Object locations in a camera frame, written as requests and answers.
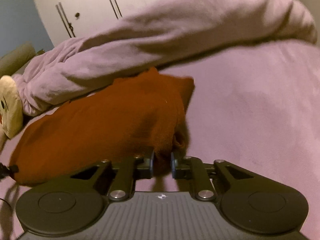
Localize lilac duvet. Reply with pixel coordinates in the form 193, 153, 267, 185
11, 0, 318, 117

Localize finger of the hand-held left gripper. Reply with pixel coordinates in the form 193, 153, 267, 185
0, 162, 19, 179

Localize lilac bed sheet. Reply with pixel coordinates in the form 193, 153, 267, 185
0, 42, 320, 240

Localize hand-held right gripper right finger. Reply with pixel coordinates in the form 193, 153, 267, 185
171, 152, 243, 201

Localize cream faced plush toy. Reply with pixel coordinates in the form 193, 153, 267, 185
0, 76, 24, 153

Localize white wardrobe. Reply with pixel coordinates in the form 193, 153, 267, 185
27, 0, 209, 47

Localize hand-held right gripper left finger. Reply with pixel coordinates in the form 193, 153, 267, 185
71, 151, 155, 202

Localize brown knit cardigan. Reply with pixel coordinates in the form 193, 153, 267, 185
9, 67, 195, 187

